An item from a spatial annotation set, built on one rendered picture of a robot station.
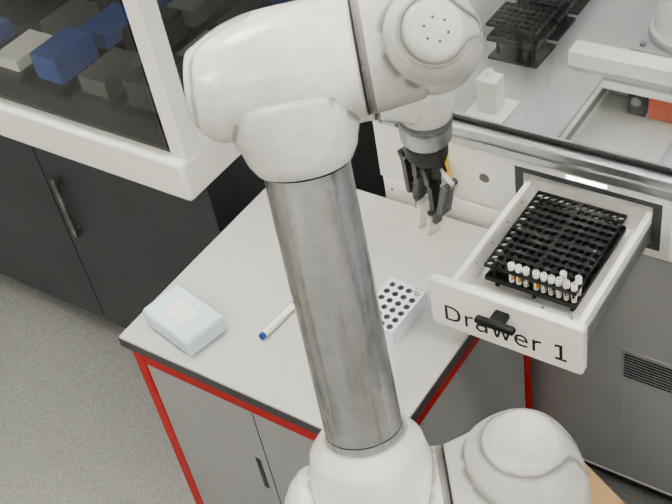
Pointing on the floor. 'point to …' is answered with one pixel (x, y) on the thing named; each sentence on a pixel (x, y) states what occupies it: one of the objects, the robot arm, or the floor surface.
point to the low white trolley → (256, 248)
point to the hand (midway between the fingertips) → (428, 215)
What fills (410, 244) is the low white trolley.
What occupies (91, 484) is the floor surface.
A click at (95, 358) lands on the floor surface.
